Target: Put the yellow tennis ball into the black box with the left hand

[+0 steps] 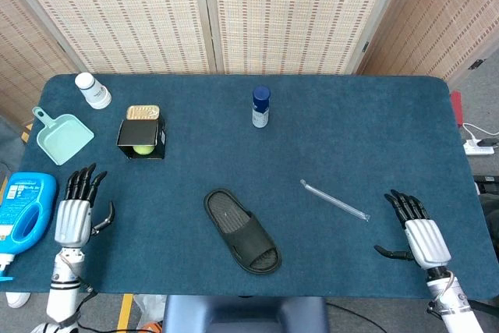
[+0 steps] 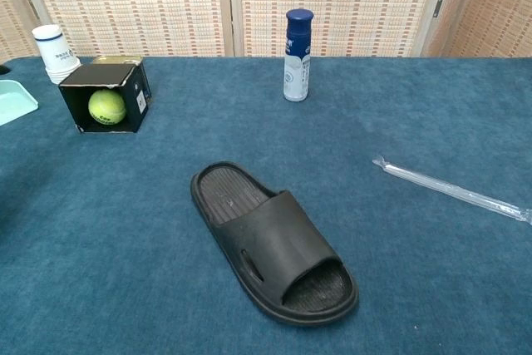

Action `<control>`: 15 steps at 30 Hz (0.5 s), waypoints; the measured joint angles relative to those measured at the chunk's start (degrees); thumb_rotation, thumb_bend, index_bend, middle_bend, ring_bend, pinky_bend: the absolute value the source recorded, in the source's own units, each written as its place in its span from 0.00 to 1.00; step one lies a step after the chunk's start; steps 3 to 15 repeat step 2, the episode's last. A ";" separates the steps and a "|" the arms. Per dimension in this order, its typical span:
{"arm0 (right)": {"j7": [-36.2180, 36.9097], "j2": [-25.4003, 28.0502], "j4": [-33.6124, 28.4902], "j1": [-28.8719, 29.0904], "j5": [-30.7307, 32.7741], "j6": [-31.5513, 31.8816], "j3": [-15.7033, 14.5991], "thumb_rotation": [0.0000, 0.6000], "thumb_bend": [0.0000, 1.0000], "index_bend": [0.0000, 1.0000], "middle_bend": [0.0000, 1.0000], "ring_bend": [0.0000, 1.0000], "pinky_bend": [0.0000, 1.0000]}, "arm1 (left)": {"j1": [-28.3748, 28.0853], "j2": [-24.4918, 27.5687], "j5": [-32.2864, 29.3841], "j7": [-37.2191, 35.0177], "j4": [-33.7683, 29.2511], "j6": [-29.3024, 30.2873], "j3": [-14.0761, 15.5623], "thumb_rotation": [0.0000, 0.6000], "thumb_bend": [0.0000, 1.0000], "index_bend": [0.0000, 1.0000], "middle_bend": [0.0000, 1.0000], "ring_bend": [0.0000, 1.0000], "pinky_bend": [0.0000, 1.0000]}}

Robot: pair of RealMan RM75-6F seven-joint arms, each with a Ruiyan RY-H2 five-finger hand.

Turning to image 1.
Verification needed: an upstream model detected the dark blue table mat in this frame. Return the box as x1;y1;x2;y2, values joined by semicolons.
0;73;499;300

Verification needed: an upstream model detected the mint green dustpan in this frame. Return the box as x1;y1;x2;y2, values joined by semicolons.
31;106;95;167

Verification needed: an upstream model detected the blue detergent bottle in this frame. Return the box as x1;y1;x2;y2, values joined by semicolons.
0;172;58;282

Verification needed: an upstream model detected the black floor cable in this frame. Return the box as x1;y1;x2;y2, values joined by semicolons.
326;300;391;333

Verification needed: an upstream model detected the black open cardboard box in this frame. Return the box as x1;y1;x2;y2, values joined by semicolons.
116;117;168;161

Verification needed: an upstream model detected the navy robot base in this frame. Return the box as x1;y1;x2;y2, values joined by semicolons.
161;296;331;333

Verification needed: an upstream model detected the black rubber slipper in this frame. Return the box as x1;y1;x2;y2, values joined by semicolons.
203;187;283;275

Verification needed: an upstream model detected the bamboo folding screen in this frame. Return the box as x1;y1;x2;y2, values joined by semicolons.
0;0;499;126

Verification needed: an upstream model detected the white plastic bottle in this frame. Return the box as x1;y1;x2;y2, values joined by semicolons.
74;72;112;110

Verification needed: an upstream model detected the white power strip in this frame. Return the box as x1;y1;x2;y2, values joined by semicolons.
463;138;496;157

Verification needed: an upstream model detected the gold sardine tin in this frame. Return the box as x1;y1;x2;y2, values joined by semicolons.
125;105;161;122

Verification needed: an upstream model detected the clear wrapped straw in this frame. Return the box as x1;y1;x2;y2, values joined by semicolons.
299;179;370;222

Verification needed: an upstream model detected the blue-capped spray can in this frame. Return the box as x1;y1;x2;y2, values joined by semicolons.
251;85;271;129

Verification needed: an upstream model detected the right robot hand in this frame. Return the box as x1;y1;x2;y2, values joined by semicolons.
373;189;453;271

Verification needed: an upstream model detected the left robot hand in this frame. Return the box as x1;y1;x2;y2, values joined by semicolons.
53;162;115;248

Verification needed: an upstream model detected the white cable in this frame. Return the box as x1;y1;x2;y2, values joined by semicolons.
461;122;499;143

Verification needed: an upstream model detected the black device on floor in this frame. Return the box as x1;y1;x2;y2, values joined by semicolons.
473;175;499;196

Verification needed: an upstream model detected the white shoe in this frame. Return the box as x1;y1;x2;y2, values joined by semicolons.
5;292;31;309

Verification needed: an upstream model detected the white plastic bag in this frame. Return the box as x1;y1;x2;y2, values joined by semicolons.
133;294;168;333

